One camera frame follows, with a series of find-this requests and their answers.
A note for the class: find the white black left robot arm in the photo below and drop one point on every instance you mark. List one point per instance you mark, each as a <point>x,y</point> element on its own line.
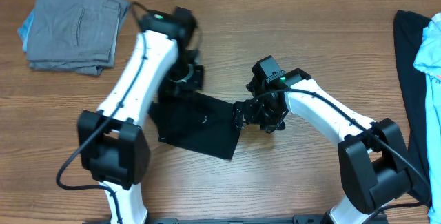
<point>112,145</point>

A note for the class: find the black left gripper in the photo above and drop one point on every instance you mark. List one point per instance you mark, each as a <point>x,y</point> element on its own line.
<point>196,81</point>

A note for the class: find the black t-shirt with logo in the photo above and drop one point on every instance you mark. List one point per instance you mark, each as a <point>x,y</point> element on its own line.
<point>199,123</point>

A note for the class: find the folded grey trousers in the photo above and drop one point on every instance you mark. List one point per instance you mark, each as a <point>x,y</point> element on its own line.
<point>75,35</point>

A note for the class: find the folded light blue garment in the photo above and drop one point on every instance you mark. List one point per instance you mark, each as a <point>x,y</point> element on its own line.
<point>24,30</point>

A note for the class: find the black garment at right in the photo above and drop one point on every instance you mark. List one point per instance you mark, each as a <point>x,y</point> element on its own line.
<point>407,33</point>

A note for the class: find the light blue printed shirt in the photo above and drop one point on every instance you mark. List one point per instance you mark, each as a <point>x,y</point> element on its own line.
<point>427,61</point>

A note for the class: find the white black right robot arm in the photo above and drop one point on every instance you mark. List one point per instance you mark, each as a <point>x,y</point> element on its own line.
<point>374,164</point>

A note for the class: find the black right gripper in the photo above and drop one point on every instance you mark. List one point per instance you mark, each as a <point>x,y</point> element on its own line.
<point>238,114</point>

